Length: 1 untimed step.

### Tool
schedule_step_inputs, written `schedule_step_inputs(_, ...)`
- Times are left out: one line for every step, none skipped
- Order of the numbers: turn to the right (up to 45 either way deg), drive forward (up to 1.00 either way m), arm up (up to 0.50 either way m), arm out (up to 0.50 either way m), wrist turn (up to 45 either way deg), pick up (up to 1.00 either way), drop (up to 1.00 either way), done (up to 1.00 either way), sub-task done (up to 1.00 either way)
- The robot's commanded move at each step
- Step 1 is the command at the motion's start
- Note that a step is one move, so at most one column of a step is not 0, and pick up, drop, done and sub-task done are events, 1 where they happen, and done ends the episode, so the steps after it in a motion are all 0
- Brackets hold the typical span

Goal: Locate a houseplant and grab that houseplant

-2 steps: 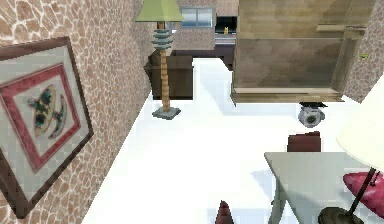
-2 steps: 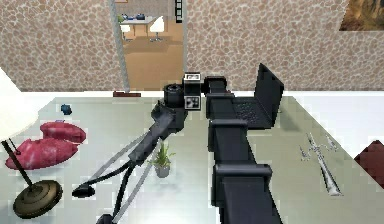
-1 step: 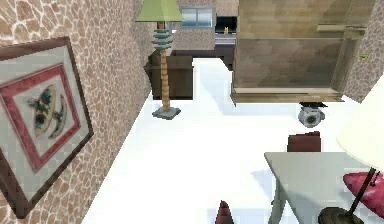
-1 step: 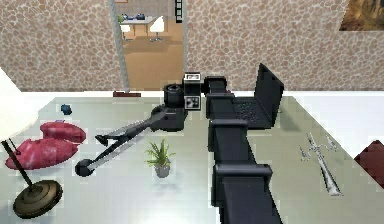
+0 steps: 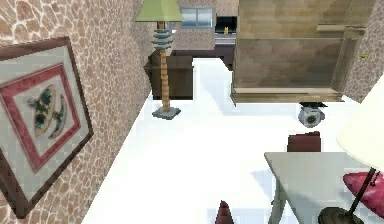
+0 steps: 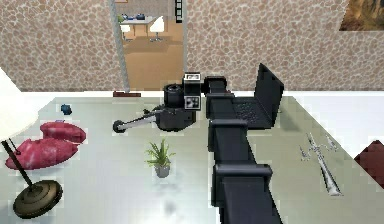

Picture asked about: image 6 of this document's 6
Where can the dark red flat object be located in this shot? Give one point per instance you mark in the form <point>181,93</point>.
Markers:
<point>126,94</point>

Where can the green houseplant in grey pot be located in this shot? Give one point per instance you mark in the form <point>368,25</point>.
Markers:
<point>160,159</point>

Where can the dark red cushion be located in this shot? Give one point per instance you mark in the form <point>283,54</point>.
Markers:
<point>371,161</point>

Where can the white shade table lamp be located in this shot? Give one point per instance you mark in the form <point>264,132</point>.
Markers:
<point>23,133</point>

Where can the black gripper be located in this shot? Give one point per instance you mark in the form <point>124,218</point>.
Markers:
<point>175,106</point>

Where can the black open laptop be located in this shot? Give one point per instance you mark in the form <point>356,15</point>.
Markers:
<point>261,100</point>

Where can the small blue object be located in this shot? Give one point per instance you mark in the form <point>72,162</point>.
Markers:
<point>66,109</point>

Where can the red pillow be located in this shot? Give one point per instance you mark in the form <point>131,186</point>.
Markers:
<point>65,131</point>
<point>41,154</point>

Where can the framed brown wall picture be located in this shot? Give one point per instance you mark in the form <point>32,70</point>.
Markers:
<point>363,15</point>

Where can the black shelf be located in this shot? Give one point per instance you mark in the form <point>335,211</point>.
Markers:
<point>179,10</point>

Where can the white dining table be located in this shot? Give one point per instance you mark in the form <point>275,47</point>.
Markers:
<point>138,22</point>

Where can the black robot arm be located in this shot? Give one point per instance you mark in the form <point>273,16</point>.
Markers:
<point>235,156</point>

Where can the white chair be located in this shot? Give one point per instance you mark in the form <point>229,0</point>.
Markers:
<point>125,30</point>
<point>157,26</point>

